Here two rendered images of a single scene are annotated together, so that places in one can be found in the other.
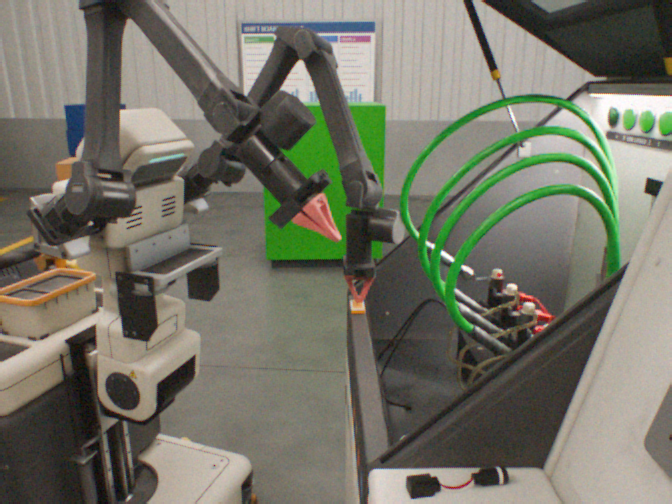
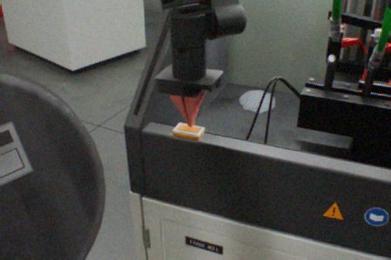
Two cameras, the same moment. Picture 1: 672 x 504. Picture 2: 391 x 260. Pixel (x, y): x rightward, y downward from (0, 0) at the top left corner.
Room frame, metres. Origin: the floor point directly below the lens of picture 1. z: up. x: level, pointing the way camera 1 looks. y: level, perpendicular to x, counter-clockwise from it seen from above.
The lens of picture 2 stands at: (0.89, 0.52, 1.32)
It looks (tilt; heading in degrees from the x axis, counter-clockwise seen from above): 30 degrees down; 293
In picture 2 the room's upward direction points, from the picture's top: straight up
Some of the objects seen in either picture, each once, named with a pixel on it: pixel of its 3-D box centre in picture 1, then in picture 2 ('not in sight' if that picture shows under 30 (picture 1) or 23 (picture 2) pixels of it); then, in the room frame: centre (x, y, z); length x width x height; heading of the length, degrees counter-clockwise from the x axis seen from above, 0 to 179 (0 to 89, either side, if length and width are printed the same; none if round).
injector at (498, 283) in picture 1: (486, 329); (328, 80); (0.93, -0.28, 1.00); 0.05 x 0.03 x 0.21; 91
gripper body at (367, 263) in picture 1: (358, 252); (188, 64); (1.14, -0.05, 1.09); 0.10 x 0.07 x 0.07; 2
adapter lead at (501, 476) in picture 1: (457, 480); not in sight; (0.53, -0.14, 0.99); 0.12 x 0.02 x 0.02; 100
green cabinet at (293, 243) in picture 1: (322, 181); not in sight; (4.64, 0.11, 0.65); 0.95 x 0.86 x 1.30; 93
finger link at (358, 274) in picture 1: (358, 281); (183, 101); (1.15, -0.05, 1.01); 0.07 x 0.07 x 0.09; 2
